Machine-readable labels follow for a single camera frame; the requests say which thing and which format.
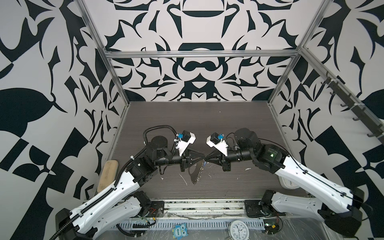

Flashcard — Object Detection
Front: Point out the white square alarm clock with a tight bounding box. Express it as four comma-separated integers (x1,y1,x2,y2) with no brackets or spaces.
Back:
279,176,300,190

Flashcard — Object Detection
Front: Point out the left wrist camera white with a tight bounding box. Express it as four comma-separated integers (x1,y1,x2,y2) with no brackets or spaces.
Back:
176,131,196,157

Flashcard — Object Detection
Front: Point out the silver metal plate key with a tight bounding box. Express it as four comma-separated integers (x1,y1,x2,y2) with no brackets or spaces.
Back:
188,160,205,184

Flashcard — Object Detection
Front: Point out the blue owl toy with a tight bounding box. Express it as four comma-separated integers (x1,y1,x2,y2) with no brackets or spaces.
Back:
172,223,188,240

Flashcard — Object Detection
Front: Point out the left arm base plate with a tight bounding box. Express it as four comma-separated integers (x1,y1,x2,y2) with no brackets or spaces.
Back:
136,201,165,218

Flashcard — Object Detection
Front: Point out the white slotted cable duct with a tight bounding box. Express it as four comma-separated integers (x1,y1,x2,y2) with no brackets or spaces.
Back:
119,218,265,231

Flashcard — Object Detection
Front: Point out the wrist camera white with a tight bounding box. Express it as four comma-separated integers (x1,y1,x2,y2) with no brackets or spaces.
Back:
176,131,196,157
206,133,229,157

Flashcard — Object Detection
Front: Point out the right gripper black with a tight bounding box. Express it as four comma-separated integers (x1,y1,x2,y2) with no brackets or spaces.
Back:
204,146,256,171

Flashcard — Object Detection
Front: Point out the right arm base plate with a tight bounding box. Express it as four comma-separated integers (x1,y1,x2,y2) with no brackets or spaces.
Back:
244,200,270,218

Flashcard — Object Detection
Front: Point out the white analog clock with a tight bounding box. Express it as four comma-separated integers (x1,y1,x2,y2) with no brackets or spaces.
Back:
228,220,250,240

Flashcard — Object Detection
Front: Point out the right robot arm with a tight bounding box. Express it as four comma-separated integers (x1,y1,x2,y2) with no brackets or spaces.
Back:
205,128,364,238

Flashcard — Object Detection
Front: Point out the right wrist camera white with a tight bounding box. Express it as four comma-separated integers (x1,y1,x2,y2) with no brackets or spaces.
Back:
206,133,229,157

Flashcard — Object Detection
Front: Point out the black coat hook rail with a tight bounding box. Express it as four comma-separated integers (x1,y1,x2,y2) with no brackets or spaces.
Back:
322,71,384,145

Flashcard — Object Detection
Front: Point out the black corrugated cable hose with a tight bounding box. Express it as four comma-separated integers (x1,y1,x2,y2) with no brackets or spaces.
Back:
142,124,178,145

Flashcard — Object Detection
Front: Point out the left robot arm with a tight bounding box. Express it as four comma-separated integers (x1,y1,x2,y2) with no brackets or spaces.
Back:
51,136,205,240

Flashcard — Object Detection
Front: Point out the green circuit board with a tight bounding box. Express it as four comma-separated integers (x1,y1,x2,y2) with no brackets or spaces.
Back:
263,218,283,236

